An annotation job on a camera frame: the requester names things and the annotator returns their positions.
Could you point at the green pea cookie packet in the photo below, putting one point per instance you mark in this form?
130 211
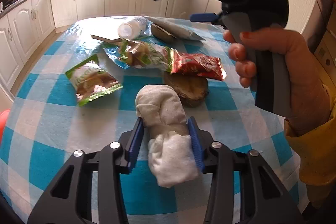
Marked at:
91 81

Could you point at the orange plastic basin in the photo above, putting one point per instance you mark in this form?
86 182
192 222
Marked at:
3 119

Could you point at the green-white snack bag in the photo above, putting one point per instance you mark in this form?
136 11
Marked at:
145 55

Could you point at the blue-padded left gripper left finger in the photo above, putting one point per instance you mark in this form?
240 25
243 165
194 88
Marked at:
131 144

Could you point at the white kitchen base cabinets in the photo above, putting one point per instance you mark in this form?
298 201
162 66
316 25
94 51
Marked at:
27 23

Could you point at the white cloth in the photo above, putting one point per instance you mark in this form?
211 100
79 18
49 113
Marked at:
170 155

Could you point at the stacked cardboard boxes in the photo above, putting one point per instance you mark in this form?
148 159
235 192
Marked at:
326 50

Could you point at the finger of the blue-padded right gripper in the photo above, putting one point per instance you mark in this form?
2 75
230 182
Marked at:
204 17

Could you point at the clear plastic bottle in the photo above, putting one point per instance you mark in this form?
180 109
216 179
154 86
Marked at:
133 28

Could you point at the person's right hand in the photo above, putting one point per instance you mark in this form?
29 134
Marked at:
308 96

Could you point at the blue-white checked tablecloth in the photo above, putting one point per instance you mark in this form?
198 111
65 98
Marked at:
46 125

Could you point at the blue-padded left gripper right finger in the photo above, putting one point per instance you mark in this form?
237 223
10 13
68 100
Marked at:
201 141

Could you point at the yellow sleeve forearm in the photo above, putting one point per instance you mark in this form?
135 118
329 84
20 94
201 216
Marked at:
316 149

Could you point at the grey foil pouch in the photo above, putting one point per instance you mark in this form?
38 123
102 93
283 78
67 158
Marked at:
175 30

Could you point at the blue cartoon wet-wipes pack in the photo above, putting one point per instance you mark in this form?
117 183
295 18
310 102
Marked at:
113 52

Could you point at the red snack wrapper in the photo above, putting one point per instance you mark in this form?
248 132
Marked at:
197 64

